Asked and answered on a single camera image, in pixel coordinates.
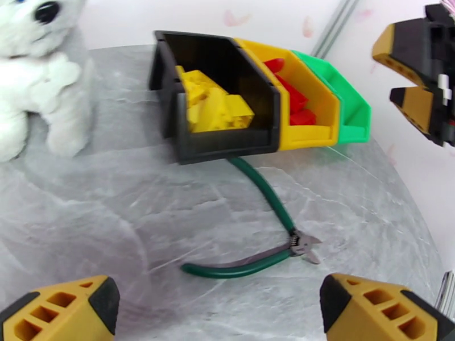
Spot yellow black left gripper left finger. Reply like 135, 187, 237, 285
0, 275, 121, 341

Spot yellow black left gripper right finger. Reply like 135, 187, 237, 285
320, 273, 455, 341

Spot long red lego brick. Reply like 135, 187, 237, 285
275, 73, 309, 114

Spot yellow lego brick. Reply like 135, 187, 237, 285
176, 65, 228, 103
188, 88, 235, 133
224, 94, 255, 128

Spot green plastic bin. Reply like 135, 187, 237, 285
292, 50, 372, 145

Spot aluminium right table edge trim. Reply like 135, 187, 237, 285
435, 271, 455, 318

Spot yellow plastic bin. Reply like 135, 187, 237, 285
234, 38, 343, 152

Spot black plastic bin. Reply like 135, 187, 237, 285
149, 30, 282, 165

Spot grey white husky plush toy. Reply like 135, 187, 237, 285
0, 0, 97, 164

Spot aluminium right corner post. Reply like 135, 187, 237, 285
311, 0, 360, 59

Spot green handled wire cutters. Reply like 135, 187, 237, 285
180, 157, 323, 280

